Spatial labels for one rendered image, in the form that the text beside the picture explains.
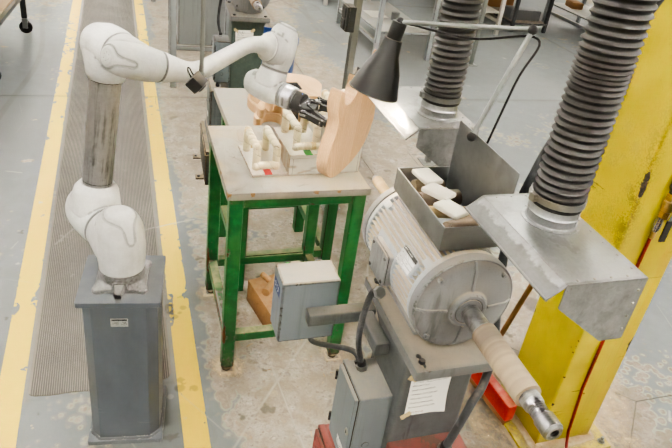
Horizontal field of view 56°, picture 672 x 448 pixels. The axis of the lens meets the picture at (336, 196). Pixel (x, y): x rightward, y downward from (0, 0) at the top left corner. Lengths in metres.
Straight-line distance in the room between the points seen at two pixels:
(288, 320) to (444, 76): 0.76
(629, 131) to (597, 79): 1.17
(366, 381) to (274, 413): 1.17
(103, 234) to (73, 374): 0.98
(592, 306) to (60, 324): 2.57
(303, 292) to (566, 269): 0.76
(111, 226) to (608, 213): 1.69
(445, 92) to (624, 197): 0.91
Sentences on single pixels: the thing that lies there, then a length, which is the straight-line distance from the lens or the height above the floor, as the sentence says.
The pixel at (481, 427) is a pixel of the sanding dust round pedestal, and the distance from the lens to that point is 3.00.
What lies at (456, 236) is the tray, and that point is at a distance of 1.42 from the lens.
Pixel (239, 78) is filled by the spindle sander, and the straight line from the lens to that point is 4.21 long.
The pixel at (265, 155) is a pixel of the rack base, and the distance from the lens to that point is 2.69.
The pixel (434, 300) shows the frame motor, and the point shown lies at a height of 1.28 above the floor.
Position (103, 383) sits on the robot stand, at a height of 0.32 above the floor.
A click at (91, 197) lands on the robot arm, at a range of 2.32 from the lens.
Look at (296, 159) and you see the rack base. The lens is 2.54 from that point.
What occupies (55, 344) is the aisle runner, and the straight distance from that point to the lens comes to 3.19.
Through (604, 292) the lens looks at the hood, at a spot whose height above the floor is 1.52.
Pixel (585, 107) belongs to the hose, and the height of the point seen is 1.79.
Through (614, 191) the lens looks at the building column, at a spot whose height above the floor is 1.20.
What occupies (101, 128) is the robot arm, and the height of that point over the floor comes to 1.21.
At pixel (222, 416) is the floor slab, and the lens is 2.83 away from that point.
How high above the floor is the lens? 2.14
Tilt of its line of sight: 29 degrees down
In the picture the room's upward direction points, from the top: 8 degrees clockwise
